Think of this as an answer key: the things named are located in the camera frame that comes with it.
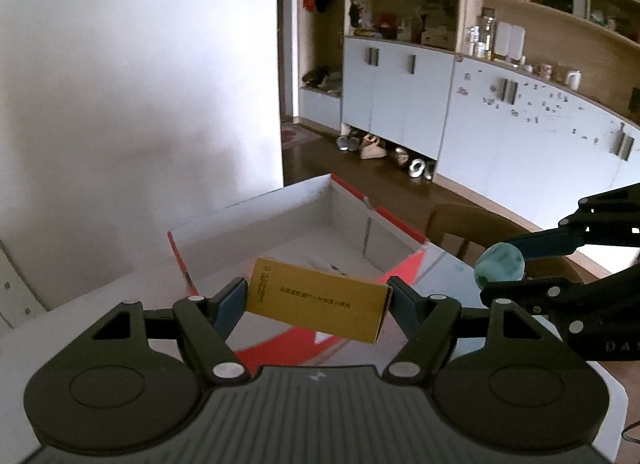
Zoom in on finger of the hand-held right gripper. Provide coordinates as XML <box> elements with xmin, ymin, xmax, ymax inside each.
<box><xmin>479</xmin><ymin>276</ymin><xmax>586</xmax><ymax>317</ymax></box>
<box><xmin>512</xmin><ymin>183</ymin><xmax>640</xmax><ymax>261</ymax></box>

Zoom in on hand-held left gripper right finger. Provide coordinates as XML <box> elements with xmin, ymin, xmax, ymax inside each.
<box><xmin>384</xmin><ymin>276</ymin><xmax>566</xmax><ymax>387</ymax></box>

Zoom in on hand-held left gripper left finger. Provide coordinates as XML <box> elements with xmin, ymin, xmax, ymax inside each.
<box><xmin>87</xmin><ymin>276</ymin><xmax>251</xmax><ymax>387</ymax></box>

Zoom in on green marbled ball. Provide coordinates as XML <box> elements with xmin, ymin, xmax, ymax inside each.
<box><xmin>475</xmin><ymin>241</ymin><xmax>527</xmax><ymax>290</ymax></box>

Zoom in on yellow carton box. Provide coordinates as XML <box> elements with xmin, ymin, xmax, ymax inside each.
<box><xmin>244</xmin><ymin>256</ymin><xmax>393</xmax><ymax>345</ymax></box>

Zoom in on red cardboard box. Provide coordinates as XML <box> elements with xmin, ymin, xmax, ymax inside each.
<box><xmin>166</xmin><ymin>173</ymin><xmax>431</xmax><ymax>370</ymax></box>

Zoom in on wooden chair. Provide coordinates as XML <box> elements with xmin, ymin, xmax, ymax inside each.
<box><xmin>426</xmin><ymin>203</ymin><xmax>583</xmax><ymax>281</ymax></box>

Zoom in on beige shoes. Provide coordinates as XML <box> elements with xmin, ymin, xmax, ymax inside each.
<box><xmin>359</xmin><ymin>136</ymin><xmax>387</xmax><ymax>160</ymax></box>

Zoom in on patterned doormat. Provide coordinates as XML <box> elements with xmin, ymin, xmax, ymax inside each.
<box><xmin>281</xmin><ymin>121</ymin><xmax>323</xmax><ymax>150</ymax></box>

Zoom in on white rectangular containers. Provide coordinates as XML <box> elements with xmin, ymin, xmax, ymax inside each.
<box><xmin>495</xmin><ymin>21</ymin><xmax>526</xmax><ymax>64</ymax></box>

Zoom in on clear bottles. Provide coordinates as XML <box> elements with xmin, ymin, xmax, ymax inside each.
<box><xmin>467</xmin><ymin>9</ymin><xmax>496</xmax><ymax>60</ymax></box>

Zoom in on pile of dark shoes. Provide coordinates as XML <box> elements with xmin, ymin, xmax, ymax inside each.
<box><xmin>301</xmin><ymin>66</ymin><xmax>343</xmax><ymax>95</ymax></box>

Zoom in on red ornament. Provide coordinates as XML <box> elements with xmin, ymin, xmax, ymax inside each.
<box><xmin>375</xmin><ymin>14</ymin><xmax>398</xmax><ymax>40</ymax></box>

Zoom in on white and wood wall unit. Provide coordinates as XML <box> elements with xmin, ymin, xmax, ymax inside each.
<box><xmin>295</xmin><ymin>0</ymin><xmax>640</xmax><ymax>232</ymax></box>

